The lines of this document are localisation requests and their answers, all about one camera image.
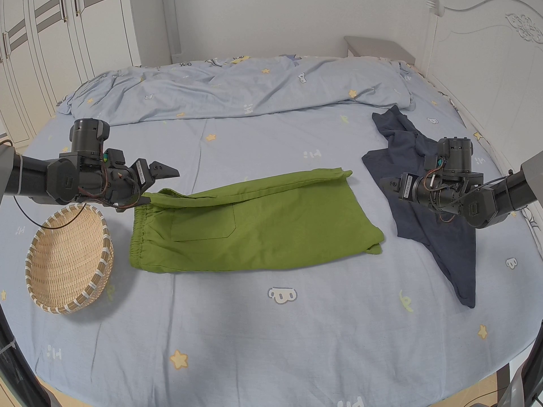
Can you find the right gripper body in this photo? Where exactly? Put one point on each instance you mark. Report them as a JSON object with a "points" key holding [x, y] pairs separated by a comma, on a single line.
{"points": [[418, 189]]}

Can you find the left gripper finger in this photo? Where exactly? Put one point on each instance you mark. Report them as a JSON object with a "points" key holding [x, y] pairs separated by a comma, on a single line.
{"points": [[145, 201], [163, 171]]}

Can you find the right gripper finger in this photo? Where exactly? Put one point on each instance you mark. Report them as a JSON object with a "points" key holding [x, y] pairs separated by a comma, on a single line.
{"points": [[391, 183]]}

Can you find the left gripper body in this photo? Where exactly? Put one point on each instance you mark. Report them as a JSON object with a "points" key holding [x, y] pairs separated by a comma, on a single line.
{"points": [[123, 187]]}

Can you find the green shorts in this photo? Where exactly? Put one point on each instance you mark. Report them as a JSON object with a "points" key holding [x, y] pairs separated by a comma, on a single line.
{"points": [[263, 227]]}

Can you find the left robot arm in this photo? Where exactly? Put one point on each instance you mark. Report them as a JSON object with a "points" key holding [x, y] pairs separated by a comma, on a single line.
{"points": [[59, 180]]}

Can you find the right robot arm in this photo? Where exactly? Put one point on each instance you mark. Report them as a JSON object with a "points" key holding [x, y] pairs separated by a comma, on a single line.
{"points": [[488, 206]]}

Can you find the dark blue garment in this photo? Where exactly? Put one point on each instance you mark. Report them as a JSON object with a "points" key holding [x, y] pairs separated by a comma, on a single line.
{"points": [[445, 244]]}

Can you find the round woven basket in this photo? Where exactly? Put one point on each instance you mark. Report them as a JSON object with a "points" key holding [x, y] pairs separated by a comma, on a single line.
{"points": [[63, 261]]}

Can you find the bed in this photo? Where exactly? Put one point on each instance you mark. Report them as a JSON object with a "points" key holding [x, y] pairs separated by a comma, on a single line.
{"points": [[263, 312]]}

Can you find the pale blue quilt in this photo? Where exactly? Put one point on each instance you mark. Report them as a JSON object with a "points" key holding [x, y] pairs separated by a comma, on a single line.
{"points": [[237, 91]]}

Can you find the grey bedside table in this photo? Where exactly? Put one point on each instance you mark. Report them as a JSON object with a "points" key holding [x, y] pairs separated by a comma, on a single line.
{"points": [[373, 48]]}

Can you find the white wardrobe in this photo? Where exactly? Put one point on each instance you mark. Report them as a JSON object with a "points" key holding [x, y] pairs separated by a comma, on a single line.
{"points": [[63, 49]]}

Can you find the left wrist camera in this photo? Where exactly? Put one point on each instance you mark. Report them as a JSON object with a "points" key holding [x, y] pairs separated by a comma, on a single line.
{"points": [[115, 158]]}

